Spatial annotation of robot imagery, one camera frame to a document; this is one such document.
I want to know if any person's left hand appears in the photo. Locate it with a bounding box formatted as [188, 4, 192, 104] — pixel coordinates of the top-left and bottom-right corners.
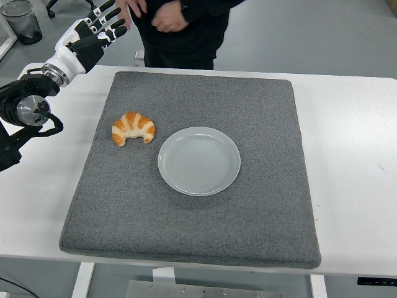
[151, 5, 190, 34]

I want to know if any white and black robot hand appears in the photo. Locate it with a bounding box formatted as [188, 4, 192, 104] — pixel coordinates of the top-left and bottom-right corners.
[45, 0, 129, 76]

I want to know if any person's right hand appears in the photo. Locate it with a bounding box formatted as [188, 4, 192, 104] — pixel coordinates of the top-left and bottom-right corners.
[116, 0, 148, 18]

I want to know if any golden croissant bread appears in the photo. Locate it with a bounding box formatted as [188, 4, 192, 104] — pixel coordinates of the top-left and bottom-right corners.
[111, 111, 156, 147]

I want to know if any pale grey round plate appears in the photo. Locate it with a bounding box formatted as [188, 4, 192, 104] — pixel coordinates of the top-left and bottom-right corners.
[157, 125, 242, 197]

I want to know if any grey metal plate with screws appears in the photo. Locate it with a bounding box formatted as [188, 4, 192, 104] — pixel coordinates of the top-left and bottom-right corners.
[126, 279, 283, 298]

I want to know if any person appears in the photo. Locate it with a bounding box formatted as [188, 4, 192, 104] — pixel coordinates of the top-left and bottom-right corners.
[116, 0, 246, 71]

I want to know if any black office chair base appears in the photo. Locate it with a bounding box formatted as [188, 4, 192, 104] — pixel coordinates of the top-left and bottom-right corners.
[45, 0, 96, 19]

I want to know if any black mesh trash bin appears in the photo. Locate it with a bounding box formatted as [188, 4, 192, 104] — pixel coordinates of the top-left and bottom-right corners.
[0, 0, 43, 45]

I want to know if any grey felt table mat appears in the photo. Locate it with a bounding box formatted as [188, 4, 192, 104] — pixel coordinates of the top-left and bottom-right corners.
[58, 70, 322, 270]

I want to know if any white table leg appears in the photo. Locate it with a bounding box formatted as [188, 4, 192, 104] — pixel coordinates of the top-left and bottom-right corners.
[71, 262, 96, 298]
[310, 274, 328, 298]

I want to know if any black table control panel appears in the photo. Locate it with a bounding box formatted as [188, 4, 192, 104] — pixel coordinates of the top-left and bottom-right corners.
[356, 276, 397, 287]

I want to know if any white metal frame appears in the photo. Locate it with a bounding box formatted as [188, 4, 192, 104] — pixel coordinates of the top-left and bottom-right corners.
[0, 12, 18, 61]

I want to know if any black floor cable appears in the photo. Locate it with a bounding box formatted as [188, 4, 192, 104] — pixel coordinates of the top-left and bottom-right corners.
[0, 273, 38, 298]

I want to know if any white bracket under table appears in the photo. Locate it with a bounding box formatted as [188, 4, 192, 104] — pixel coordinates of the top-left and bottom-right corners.
[151, 267, 177, 285]

